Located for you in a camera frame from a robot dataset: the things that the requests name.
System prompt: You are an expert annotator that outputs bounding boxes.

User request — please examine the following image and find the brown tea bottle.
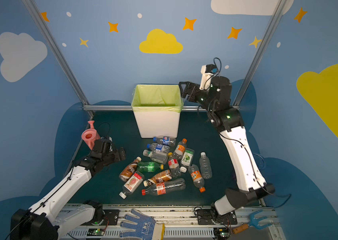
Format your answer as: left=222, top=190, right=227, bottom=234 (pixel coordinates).
left=119, top=157, right=142, bottom=182

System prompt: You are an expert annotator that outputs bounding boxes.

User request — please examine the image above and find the green soda bottle yellow cap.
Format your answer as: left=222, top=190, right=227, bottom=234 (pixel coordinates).
left=137, top=162, right=164, bottom=173

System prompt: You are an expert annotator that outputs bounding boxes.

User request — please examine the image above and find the square bottle pink guava label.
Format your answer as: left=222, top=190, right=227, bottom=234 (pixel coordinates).
left=119, top=171, right=145, bottom=199

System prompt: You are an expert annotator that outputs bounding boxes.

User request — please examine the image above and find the clear ribbed white cap bottle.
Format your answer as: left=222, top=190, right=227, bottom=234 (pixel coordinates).
left=199, top=152, right=212, bottom=180

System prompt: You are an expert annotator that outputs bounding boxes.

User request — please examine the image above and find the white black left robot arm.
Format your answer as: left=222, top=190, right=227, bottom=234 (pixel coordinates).
left=7, top=138, right=126, bottom=240

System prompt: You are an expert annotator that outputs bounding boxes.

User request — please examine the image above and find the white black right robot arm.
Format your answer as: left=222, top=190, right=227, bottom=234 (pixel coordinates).
left=178, top=76, right=275, bottom=216

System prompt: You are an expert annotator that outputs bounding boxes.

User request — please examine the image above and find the green bin liner bag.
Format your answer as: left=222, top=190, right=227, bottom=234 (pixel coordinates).
left=132, top=85, right=183, bottom=113

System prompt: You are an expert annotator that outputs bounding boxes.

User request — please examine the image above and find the white plastic trash bin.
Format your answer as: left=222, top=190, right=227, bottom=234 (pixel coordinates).
left=134, top=111, right=180, bottom=139

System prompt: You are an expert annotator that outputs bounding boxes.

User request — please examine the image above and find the pink watering can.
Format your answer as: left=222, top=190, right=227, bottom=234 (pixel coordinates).
left=81, top=121, right=101, bottom=150

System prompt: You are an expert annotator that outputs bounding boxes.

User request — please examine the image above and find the clear bottle blue label middle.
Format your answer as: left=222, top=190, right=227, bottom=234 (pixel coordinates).
left=147, top=143, right=170, bottom=154

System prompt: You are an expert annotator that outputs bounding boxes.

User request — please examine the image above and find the clear white cap wide bottle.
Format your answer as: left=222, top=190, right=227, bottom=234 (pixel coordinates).
left=143, top=150, right=169, bottom=165

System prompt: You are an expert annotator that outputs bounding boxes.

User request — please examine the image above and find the amber tea bottle white cap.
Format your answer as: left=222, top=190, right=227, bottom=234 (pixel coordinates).
left=143, top=170, right=172, bottom=187

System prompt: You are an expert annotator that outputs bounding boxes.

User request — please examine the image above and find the crumpled clear blue label bottle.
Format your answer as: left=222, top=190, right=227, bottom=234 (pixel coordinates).
left=153, top=136, right=176, bottom=147

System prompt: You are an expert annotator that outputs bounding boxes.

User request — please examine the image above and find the yellow cap red label bottle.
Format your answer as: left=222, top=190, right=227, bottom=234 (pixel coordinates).
left=168, top=152, right=181, bottom=178

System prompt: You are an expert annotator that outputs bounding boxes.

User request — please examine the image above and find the clear cola bottle red label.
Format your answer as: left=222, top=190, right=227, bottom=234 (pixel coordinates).
left=142, top=178, right=186, bottom=196

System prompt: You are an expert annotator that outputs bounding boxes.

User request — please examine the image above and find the orange cap clear bottle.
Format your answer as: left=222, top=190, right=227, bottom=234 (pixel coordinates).
left=173, top=139, right=187, bottom=161

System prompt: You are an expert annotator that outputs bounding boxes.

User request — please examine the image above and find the square bottle lime label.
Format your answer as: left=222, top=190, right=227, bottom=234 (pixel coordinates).
left=181, top=148, right=194, bottom=168

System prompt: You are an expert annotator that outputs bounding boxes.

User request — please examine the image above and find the small bottle orange label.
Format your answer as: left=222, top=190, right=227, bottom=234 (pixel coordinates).
left=188, top=165, right=206, bottom=193

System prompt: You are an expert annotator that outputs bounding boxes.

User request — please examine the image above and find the blue dotted work glove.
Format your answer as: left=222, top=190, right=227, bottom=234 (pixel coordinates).
left=119, top=209, right=156, bottom=240

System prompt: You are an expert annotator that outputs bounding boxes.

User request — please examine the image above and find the green circuit board left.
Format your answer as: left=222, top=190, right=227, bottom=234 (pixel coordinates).
left=87, top=229, right=105, bottom=237

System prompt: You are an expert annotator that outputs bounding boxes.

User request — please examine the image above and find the circuit board right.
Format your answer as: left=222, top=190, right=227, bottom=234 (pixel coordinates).
left=213, top=228, right=231, bottom=240

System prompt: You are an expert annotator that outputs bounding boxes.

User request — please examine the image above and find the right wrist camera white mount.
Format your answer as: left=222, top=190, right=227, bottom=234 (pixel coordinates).
left=199, top=64, right=218, bottom=90

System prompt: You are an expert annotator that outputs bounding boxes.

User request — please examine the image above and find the aluminium frame back rail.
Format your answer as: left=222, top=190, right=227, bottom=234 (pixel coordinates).
left=83, top=105, right=207, bottom=112

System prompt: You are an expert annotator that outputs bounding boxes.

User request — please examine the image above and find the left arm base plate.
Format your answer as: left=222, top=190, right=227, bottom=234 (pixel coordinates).
left=82, top=209, right=120, bottom=227

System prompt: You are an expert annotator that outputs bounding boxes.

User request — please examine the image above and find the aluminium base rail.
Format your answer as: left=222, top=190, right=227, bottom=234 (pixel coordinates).
left=60, top=205, right=286, bottom=240

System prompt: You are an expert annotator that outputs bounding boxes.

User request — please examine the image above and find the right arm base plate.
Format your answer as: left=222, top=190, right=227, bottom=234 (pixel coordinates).
left=193, top=208, right=238, bottom=225

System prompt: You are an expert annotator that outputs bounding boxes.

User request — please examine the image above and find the aluminium frame right post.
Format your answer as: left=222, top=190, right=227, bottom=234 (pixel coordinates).
left=232, top=0, right=288, bottom=109

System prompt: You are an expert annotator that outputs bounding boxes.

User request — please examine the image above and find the aluminium frame post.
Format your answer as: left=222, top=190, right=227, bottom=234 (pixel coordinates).
left=232, top=0, right=288, bottom=109
left=22, top=0, right=90, bottom=105

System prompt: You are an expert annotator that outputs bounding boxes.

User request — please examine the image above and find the aluminium frame left post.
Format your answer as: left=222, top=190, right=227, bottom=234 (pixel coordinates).
left=22, top=0, right=90, bottom=105

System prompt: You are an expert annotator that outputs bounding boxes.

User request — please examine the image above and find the blue garden fork wooden handle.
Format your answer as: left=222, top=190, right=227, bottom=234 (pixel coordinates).
left=232, top=210, right=272, bottom=234

